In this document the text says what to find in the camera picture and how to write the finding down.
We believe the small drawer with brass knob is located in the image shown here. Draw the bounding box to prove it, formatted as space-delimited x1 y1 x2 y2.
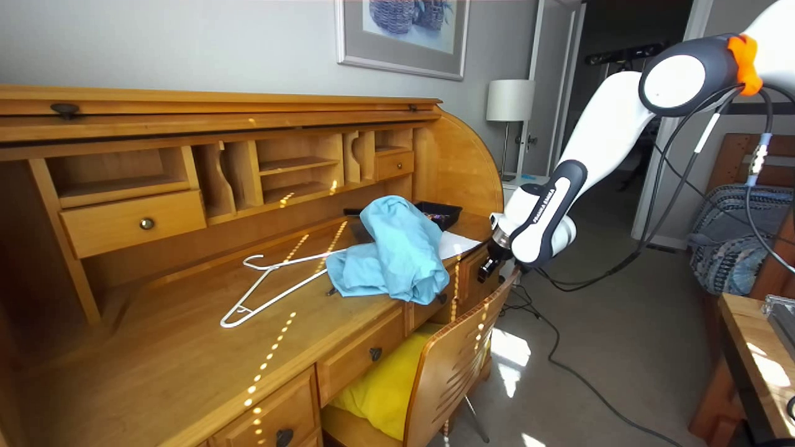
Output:
59 190 209 262

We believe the black floor cable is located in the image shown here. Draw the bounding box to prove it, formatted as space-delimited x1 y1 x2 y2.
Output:
504 284 690 447

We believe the wide centre desk drawer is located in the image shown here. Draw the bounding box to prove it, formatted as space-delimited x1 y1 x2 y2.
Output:
315 310 411 407

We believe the grey box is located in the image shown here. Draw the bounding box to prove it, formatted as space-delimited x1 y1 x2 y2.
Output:
760 295 795 360

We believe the white door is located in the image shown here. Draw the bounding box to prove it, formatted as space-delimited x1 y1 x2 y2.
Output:
521 0 588 181

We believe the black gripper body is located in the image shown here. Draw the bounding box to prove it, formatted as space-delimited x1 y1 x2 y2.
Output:
484 231 521 273

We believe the black roll-top handle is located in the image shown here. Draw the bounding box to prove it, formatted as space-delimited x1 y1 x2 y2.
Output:
48 101 84 120

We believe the white table lamp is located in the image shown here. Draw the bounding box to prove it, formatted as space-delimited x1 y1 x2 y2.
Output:
484 77 536 181

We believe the small plain wooden drawer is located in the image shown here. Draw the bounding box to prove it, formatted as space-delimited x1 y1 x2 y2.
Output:
372 149 418 184

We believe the yellow seat cushion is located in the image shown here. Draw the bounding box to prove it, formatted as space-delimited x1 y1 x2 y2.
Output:
330 331 437 443

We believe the brown wooden bed frame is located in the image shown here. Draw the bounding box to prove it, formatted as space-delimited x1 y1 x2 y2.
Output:
703 133 795 304

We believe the framed blue picture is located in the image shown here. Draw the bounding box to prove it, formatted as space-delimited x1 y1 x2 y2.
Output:
334 0 473 83

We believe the white wire hanger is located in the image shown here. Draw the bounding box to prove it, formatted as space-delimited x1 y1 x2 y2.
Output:
218 250 334 331

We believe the blue grey blanket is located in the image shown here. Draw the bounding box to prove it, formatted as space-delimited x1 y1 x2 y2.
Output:
686 184 795 299

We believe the orange cable clip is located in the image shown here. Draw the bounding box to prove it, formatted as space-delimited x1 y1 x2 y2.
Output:
726 32 765 101

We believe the large pedestal desk drawer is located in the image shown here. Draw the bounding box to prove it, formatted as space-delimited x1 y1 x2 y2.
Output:
209 371 321 447

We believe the white paper sheet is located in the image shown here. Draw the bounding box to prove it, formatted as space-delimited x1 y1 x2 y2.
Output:
434 231 483 264

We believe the black tray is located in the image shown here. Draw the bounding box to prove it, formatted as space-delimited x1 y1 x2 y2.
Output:
411 200 465 235

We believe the light blue cloth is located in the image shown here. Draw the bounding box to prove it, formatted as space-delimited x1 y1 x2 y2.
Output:
324 194 455 309

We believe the wooden chair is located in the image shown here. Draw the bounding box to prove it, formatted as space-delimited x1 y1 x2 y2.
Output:
321 277 520 447

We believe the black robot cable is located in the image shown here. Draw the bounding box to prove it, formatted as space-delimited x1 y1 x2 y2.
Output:
536 83 795 294

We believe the wooden roll-top desk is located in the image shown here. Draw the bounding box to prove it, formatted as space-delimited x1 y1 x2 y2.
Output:
0 86 513 447

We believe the pedestal drawer with dark handle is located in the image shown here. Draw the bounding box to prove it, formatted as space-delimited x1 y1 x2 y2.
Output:
455 246 500 295

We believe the light wooden table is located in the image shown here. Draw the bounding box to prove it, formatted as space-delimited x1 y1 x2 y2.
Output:
718 292 795 443

